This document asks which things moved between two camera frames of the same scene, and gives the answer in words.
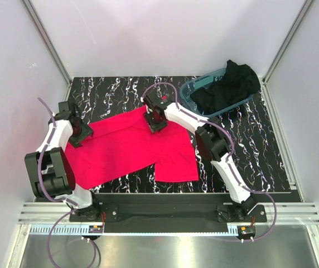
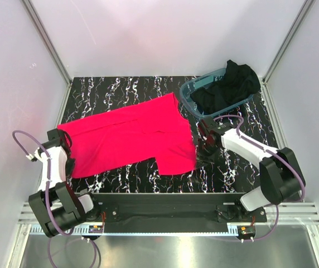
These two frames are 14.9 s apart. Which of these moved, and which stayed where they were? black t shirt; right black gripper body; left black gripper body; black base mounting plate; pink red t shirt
Moved: pink red t shirt; left black gripper body; right black gripper body
Stayed: black t shirt; black base mounting plate
